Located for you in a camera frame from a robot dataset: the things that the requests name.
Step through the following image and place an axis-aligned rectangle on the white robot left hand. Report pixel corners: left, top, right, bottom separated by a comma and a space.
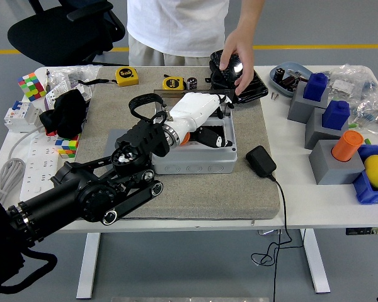
169, 91, 238, 149

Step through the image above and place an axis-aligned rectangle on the person's left hand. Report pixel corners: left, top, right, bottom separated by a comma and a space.
219, 30, 256, 96

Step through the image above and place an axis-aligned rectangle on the grey box with clear lid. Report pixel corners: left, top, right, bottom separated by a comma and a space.
151, 89, 239, 176

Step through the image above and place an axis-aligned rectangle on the round yellow tape measure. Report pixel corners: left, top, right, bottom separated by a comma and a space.
162, 74, 186, 91

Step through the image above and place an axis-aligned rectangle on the black glossy flat case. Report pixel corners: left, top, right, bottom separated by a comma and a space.
210, 49, 269, 104

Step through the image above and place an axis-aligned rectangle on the blue-grey oval dish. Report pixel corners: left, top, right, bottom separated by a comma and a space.
270, 62, 312, 98

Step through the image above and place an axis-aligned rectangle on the brown cylindrical capacitor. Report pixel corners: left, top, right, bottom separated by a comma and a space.
278, 77, 300, 92

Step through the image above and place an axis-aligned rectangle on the black table control panel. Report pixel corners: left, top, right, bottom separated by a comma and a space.
345, 226, 378, 236

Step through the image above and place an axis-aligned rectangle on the person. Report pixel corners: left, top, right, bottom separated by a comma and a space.
127, 0, 267, 96

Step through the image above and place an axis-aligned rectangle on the square yellow tape measure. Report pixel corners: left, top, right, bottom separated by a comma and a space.
77, 67, 139, 87

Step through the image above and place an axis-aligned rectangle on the white table leg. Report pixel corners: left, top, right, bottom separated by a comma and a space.
299, 228, 331, 294
76, 232, 101, 299

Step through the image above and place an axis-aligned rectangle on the grey holder block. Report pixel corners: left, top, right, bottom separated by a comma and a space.
287, 81, 330, 124
308, 139, 366, 186
304, 106, 350, 150

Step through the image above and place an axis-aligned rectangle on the blue plastic block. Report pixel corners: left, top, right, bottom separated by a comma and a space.
321, 100, 351, 130
303, 72, 329, 102

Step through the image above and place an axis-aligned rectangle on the black power adapter plug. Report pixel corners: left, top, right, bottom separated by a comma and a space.
245, 145, 277, 179

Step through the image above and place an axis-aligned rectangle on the grey block with round hole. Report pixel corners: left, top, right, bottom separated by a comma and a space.
108, 128, 136, 158

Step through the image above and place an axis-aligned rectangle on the grey-brown mat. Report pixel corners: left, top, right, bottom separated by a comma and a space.
74, 65, 281, 220

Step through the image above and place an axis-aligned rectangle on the clear bag of small parts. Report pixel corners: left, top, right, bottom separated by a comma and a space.
326, 64, 378, 104
352, 94, 378, 136

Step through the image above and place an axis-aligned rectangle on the blue plastic bin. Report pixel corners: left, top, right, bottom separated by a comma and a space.
352, 144, 378, 205

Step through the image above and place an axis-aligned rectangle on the clear plastic bag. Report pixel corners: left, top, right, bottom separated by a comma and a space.
50, 64, 102, 95

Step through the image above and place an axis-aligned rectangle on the black cloth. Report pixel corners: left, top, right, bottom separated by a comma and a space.
39, 89, 89, 140

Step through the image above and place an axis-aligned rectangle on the stickerless colourful puzzle cube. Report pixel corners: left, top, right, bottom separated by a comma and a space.
55, 134, 80, 159

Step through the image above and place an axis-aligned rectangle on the white printed packet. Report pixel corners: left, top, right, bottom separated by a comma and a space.
43, 80, 94, 109

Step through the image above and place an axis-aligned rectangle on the black office chair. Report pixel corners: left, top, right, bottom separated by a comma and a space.
6, 0, 129, 66

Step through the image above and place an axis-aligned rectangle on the white-edged colourful puzzle cube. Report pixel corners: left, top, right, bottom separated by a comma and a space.
17, 72, 48, 102

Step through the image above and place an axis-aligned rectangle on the white power strip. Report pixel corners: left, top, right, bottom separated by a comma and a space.
20, 133, 61, 203

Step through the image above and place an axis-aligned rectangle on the white circuit breaker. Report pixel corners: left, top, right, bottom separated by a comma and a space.
3, 100, 43, 133

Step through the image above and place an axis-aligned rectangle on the black plastic bracket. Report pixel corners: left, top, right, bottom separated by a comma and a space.
204, 59, 237, 95

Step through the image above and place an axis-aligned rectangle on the black adapter cord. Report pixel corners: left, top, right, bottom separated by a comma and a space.
251, 174, 303, 302

